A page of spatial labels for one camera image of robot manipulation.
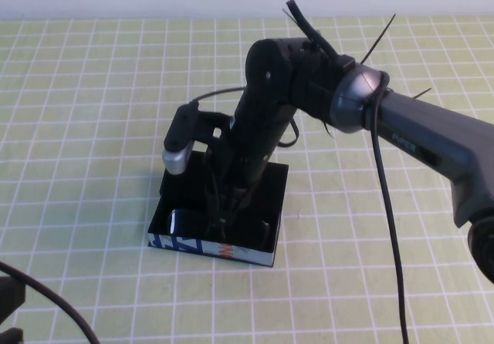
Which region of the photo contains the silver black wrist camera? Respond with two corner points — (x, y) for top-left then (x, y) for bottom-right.
(164, 103), (201, 176)

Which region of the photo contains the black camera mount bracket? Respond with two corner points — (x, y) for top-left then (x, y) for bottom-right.
(192, 109), (235, 148)

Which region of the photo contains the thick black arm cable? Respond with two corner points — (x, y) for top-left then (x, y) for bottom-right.
(286, 0), (410, 344)

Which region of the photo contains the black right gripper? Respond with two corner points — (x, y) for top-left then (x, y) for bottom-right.
(206, 99), (295, 238)

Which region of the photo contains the black printed glasses case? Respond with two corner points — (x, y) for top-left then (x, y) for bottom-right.
(147, 149), (289, 268)

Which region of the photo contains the green white grid tablecloth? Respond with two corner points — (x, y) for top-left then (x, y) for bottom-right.
(0, 15), (494, 344)

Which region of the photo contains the thin black camera cable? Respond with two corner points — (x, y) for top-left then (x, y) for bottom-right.
(190, 87), (300, 149)

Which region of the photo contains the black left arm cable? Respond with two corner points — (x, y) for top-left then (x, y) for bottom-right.
(0, 261), (100, 344)

